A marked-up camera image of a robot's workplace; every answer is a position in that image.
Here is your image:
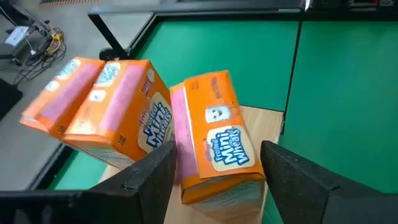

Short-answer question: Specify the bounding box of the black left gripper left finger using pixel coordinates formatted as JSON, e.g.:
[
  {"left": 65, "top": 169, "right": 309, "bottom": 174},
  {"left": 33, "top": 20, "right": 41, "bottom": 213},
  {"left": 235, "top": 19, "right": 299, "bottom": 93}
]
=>
[{"left": 0, "top": 139, "right": 178, "bottom": 224}]

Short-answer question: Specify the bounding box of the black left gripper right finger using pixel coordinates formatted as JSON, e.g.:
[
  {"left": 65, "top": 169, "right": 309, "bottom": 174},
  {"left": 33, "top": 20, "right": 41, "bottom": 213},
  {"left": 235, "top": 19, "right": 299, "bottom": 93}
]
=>
[{"left": 260, "top": 139, "right": 398, "bottom": 224}]

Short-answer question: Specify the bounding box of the orange Mini Wheats cereal box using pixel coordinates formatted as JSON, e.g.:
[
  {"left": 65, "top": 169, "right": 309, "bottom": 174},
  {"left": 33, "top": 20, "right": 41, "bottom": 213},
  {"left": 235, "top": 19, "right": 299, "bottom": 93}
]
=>
[
  {"left": 169, "top": 70, "right": 267, "bottom": 224},
  {"left": 62, "top": 58, "right": 175, "bottom": 170},
  {"left": 19, "top": 56, "right": 106, "bottom": 140}
]

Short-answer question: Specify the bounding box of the green table mat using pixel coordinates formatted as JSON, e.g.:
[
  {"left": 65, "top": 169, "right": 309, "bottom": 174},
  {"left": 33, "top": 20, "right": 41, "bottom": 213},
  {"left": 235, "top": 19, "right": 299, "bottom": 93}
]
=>
[{"left": 46, "top": 19, "right": 398, "bottom": 194}]

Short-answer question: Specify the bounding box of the black round caster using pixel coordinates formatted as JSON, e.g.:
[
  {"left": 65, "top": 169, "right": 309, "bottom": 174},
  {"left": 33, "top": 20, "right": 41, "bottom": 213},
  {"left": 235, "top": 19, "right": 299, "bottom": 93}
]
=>
[{"left": 99, "top": 47, "right": 121, "bottom": 62}]

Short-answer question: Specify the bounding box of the black flat floor object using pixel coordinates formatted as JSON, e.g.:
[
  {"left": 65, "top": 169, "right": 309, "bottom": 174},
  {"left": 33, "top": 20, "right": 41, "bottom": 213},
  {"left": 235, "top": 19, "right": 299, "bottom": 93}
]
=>
[{"left": 0, "top": 77, "right": 24, "bottom": 121}]

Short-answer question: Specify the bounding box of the white tag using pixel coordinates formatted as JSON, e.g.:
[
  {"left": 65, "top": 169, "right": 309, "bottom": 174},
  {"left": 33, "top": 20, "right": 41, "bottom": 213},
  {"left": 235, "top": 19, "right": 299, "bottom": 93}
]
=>
[{"left": 4, "top": 26, "right": 30, "bottom": 47}]

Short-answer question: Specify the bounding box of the orange striped hazard tape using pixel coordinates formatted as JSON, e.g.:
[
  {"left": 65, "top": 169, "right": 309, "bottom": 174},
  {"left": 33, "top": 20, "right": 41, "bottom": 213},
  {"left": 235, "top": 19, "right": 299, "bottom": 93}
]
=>
[{"left": 39, "top": 0, "right": 101, "bottom": 6}]

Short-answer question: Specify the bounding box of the dark grey equipment stand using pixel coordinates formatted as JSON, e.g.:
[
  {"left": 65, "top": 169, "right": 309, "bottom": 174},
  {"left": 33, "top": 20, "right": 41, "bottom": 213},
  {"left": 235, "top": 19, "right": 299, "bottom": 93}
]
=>
[{"left": 0, "top": 0, "right": 52, "bottom": 66}]

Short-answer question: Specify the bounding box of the wooden shelf with black frame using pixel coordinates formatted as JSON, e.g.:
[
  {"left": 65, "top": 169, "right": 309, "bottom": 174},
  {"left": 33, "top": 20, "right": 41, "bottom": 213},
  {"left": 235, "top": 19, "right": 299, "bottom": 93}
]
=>
[{"left": 98, "top": 19, "right": 302, "bottom": 224}]

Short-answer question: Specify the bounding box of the yellow extension cable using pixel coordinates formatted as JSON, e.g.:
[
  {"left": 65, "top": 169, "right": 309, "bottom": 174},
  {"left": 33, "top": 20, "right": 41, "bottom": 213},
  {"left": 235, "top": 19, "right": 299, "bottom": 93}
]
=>
[{"left": 43, "top": 27, "right": 65, "bottom": 57}]

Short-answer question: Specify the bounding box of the black metal table frame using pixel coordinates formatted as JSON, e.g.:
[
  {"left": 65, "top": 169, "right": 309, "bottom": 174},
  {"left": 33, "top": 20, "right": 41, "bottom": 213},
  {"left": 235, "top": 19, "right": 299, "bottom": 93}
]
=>
[{"left": 27, "top": 0, "right": 398, "bottom": 191}]

